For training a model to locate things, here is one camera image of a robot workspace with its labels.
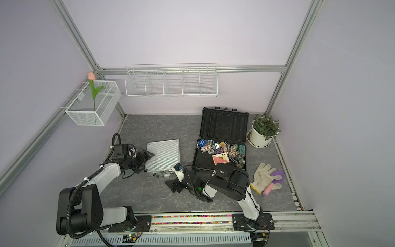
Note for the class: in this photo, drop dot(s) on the pile of poker chips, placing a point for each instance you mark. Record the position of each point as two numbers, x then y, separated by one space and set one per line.
231 151

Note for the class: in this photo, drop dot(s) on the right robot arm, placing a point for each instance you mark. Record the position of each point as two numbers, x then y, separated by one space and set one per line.
230 181

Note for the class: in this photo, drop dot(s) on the pink cylinder object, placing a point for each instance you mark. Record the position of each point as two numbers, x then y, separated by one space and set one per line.
268 189

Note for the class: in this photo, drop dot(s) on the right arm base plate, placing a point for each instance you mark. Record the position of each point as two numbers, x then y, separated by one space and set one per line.
263 222

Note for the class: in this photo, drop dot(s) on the silver aluminium poker case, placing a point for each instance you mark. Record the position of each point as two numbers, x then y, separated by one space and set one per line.
166 156

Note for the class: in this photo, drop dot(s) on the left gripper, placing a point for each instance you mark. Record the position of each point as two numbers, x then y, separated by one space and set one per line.
142 160

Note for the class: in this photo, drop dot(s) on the white mesh wall basket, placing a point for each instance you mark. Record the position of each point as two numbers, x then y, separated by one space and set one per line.
81 109

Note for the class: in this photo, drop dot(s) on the artificial pink tulip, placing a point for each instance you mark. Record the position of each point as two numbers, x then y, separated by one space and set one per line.
95 90

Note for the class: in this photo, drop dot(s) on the purple curved object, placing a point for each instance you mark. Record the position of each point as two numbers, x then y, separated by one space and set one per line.
278 176

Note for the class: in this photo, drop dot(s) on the blue small blind button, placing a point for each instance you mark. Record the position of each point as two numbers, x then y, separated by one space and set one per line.
202 143

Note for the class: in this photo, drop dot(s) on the white work glove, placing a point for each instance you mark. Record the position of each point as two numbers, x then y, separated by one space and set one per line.
262 178

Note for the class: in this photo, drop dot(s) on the pink playing card box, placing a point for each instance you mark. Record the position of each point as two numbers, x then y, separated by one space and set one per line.
221 158

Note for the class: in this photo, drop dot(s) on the aluminium front rail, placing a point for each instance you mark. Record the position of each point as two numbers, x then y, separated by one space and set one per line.
221 222

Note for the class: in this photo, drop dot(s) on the dark grey poker case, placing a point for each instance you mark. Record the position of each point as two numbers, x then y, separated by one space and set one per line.
219 125

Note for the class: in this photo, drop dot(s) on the white wire wall shelf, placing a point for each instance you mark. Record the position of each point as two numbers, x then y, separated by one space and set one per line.
172 80

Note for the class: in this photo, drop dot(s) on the potted green plant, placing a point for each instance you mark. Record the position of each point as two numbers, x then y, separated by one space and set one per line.
264 129

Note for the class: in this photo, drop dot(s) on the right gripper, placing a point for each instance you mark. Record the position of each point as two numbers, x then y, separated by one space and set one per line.
172 183

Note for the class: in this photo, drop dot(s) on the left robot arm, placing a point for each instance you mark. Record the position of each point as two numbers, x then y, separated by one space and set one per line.
80 210

